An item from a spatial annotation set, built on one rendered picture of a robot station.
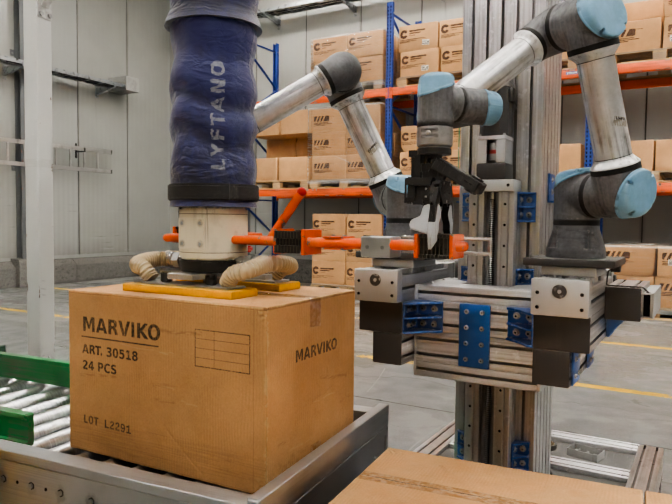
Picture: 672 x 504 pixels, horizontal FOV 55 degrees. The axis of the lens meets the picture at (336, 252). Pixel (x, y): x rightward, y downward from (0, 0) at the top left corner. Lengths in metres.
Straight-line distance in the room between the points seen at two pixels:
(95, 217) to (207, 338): 11.02
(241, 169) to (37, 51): 3.18
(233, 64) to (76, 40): 10.99
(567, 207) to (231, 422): 0.99
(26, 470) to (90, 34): 11.43
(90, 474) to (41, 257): 3.11
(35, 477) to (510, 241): 1.36
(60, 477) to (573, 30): 1.53
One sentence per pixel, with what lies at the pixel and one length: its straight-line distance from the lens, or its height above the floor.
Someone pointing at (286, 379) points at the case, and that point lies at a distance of 1.42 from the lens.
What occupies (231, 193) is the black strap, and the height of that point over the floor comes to 1.19.
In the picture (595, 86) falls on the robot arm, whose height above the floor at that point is 1.45.
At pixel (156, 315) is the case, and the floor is 0.91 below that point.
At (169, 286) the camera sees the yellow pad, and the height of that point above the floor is 0.97.
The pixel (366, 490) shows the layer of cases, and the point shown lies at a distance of 1.49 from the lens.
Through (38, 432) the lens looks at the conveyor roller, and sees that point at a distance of 2.00.
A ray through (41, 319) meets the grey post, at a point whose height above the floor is 0.47.
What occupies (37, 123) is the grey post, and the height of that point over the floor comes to 1.72.
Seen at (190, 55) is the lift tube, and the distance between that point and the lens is 1.61.
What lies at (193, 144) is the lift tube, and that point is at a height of 1.30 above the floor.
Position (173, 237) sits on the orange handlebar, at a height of 1.08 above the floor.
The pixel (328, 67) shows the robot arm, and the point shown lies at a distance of 1.93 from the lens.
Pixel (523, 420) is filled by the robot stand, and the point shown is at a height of 0.53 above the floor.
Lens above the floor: 1.13
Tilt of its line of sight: 3 degrees down
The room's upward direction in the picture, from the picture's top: 1 degrees clockwise
